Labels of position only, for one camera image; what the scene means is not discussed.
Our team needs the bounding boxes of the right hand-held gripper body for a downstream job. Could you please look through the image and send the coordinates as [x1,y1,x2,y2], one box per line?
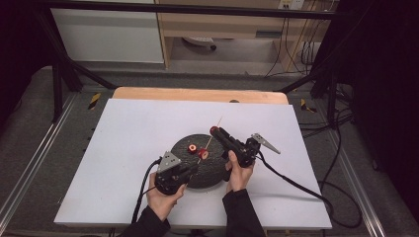
[226,132,282,169]

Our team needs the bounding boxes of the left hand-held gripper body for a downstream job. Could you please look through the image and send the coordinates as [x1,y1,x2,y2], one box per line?
[154,150,192,197]

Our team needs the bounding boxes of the thin wooden skewer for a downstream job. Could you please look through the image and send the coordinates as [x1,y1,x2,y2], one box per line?
[197,116,224,165]

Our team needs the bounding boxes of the black round plate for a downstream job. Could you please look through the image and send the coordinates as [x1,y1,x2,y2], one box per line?
[170,133,232,190]

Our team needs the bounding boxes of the person's left hand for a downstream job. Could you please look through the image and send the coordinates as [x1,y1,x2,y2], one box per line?
[145,171,188,222]

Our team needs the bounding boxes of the person's right hand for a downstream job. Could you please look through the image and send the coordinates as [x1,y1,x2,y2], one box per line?
[224,150,256,195]

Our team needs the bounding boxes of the wooden table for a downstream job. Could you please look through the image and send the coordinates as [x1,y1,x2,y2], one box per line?
[112,86,290,106]

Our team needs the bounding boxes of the white table board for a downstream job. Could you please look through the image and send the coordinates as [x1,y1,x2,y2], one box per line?
[53,98,333,230]

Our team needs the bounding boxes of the white chair base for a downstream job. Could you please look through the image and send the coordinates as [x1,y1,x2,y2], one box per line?
[182,36,218,51]

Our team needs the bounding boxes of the light wooden desk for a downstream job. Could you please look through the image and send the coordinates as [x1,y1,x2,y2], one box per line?
[153,0,332,72]

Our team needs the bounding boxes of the white power strip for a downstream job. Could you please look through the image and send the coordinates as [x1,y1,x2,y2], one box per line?
[277,0,306,11]

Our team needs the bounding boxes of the white cabinet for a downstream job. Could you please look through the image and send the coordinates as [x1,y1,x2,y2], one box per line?
[49,0,165,64]

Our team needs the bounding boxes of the black curtain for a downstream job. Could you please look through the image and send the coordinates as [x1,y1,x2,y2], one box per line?
[0,0,55,134]
[324,0,419,213]

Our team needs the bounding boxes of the left hand-held gripper cable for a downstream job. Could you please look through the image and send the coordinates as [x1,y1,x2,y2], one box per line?
[130,157,164,225]

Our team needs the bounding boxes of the hand-held gripper cable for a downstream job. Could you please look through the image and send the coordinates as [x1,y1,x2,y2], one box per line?
[256,150,364,229]
[130,157,164,225]

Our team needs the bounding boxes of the right hand-held gripper cable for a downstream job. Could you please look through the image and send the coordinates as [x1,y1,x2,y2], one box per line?
[256,150,364,229]

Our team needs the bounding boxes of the hanging black cables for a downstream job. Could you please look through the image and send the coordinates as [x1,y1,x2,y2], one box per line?
[264,15,331,79]

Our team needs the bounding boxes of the black floor cables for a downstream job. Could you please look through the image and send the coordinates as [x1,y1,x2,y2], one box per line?
[296,82,355,140]

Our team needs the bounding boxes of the aluminium floor rail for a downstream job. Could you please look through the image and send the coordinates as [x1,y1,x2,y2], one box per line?
[0,93,79,225]
[327,129,387,237]

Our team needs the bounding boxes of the black metal frame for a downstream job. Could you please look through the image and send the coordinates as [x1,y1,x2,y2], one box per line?
[34,0,342,130]

